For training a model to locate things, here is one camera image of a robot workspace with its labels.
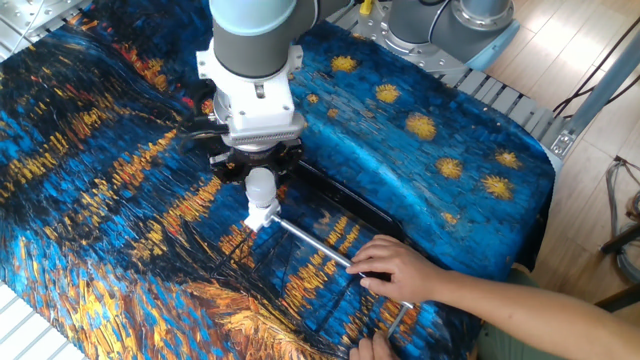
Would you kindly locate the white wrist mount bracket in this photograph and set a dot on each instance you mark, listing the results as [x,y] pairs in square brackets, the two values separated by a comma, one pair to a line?
[255,105]

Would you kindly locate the starry night painting tablecloth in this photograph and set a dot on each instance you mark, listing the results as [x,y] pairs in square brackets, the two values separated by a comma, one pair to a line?
[125,225]

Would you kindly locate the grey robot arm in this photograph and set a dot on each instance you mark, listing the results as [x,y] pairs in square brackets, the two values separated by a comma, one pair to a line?
[255,40]

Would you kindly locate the person's right hand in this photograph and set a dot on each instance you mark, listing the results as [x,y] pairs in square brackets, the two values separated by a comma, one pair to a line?
[405,270]

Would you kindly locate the aluminium frame strut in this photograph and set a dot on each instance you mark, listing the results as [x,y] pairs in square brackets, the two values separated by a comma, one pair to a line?
[605,85]

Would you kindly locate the white socket metal rod stand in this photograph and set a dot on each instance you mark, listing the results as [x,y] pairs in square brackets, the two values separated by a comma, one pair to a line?
[260,217]

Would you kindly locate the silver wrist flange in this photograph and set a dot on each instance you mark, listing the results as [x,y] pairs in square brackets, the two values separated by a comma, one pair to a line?
[255,147]

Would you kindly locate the white light bulb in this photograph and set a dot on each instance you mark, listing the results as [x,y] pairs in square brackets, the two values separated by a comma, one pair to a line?
[260,187]

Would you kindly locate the dark furniture leg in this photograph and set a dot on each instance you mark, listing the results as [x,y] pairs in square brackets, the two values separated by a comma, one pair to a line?
[620,242]

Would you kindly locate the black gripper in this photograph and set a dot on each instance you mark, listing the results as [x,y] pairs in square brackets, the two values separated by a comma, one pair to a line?
[260,160]

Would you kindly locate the yellow plastic item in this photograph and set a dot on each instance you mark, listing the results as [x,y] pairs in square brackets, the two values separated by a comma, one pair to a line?
[366,6]

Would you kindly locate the person's right forearm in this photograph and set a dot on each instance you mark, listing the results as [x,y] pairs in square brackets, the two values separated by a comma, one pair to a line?
[540,315]

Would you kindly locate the person's left hand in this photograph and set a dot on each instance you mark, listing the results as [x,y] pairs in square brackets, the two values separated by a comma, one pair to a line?
[372,352]

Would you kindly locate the black plastic tray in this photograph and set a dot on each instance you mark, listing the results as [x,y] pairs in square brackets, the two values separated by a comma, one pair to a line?
[350,200]

